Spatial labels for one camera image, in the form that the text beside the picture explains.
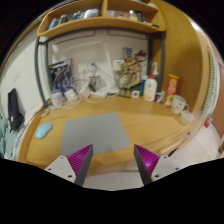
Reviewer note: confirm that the red yellow snack canister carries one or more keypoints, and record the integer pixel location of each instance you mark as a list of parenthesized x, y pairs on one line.
[(171, 89)]

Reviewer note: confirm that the blue package on wall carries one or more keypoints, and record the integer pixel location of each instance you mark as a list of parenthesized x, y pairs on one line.
[(61, 73)]

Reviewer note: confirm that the white power adapter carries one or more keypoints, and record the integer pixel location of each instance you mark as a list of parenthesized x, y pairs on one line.
[(70, 95)]

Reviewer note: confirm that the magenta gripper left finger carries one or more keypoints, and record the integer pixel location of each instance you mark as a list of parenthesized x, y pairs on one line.
[(74, 167)]

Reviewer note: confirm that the small white cube clock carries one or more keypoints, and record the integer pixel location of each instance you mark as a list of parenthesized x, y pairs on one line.
[(135, 94)]

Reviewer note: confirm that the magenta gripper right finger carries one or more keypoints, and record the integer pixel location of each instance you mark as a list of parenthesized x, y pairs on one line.
[(151, 166)]

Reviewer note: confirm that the white mug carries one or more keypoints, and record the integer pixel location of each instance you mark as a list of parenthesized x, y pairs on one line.
[(179, 104)]

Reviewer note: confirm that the black bag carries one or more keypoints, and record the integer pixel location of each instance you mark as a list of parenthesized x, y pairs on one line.
[(14, 115)]

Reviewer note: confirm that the light blue computer mouse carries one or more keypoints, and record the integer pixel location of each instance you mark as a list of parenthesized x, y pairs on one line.
[(43, 130)]

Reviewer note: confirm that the grey mouse pad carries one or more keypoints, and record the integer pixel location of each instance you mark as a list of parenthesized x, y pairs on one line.
[(104, 131)]

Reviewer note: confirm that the cluttered item rack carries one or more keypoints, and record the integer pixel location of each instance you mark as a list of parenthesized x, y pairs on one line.
[(132, 71)]

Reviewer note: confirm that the wooden wall shelf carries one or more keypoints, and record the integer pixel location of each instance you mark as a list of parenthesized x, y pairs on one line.
[(152, 22)]

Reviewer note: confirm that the white spray bottle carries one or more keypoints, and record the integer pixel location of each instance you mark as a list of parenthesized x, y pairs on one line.
[(150, 85)]

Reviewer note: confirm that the small white bowl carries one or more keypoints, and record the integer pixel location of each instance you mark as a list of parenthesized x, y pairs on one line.
[(186, 117)]

